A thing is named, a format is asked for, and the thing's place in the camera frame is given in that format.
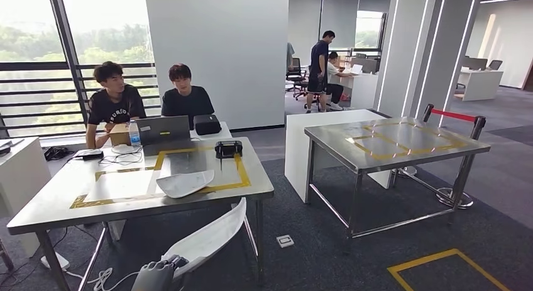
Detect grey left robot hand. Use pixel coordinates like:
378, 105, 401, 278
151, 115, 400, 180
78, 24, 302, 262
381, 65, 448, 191
131, 255, 190, 291

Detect white curved car trim part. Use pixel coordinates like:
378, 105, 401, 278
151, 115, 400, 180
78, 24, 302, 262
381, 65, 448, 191
161, 197, 247, 282

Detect white flat car trim part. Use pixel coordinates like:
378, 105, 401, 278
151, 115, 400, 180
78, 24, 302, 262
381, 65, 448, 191
156, 169, 215, 199

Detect white floor power strip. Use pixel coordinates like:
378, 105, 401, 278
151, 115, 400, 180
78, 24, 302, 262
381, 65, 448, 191
40, 251, 71, 271

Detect black power adapter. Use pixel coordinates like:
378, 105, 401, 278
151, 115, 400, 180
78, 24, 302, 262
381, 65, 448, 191
75, 149, 105, 162

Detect clear water bottle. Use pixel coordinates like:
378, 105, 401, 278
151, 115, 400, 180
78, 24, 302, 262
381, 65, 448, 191
128, 120, 141, 147

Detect brown cardboard box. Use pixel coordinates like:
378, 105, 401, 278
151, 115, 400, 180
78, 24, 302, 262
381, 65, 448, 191
109, 123, 132, 147

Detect black remote controller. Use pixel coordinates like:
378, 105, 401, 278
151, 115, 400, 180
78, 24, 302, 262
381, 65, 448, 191
214, 140, 244, 171

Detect grey laptop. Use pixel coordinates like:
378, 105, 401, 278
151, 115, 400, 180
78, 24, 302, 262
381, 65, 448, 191
136, 115, 192, 145

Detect black case with yellow mark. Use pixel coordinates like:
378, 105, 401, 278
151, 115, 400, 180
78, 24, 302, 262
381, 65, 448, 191
193, 114, 223, 136

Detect white cabinet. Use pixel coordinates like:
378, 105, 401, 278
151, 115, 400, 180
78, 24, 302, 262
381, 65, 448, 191
0, 137, 52, 256

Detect dark window railing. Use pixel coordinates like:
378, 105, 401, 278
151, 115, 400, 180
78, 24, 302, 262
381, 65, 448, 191
0, 0, 161, 139

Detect white office desk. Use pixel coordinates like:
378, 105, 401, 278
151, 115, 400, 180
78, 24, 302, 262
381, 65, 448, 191
456, 68, 504, 102
331, 70, 379, 111

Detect grey monitor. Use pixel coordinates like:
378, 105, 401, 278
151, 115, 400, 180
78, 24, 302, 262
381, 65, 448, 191
361, 57, 380, 75
462, 57, 488, 71

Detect black-topped barrier stanchion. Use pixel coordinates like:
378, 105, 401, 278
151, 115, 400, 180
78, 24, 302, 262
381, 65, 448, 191
435, 115, 487, 209
391, 104, 435, 177

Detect red barrier belt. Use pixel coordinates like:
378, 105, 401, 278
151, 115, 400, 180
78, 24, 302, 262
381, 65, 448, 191
431, 108, 477, 123

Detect white floor cable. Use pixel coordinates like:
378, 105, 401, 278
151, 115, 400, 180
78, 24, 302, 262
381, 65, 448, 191
64, 267, 140, 291

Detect tangled thin cables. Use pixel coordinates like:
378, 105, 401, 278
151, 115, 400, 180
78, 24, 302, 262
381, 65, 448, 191
97, 144, 145, 166

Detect black floor cable bundle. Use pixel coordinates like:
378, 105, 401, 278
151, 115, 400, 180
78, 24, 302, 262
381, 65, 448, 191
43, 146, 75, 162

